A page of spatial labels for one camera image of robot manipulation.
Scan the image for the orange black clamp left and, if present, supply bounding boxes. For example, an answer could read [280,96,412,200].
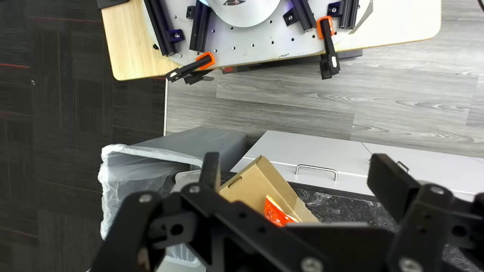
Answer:
[168,51,217,84]

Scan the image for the brown cardboard box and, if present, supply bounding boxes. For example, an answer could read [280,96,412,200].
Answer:
[220,155,320,223]

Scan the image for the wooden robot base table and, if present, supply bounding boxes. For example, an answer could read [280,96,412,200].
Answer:
[99,0,442,81]

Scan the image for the orange black clamp right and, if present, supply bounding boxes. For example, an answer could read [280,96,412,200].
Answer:
[318,16,341,79]

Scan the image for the orange black clamp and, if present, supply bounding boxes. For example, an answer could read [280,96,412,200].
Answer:
[168,51,217,84]
[318,16,341,79]

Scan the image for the white perforated mounting plate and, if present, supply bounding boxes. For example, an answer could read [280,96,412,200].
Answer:
[165,0,376,66]

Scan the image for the white cabinet drawers with handle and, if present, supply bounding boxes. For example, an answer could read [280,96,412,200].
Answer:
[232,129,484,200]

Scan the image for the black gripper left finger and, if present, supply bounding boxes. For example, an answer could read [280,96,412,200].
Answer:
[90,150,224,272]

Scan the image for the yellow orange Fritos chip bag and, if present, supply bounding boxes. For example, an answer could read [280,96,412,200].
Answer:
[264,196,300,226]

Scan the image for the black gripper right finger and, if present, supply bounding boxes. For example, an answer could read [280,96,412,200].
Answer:
[368,152,484,272]

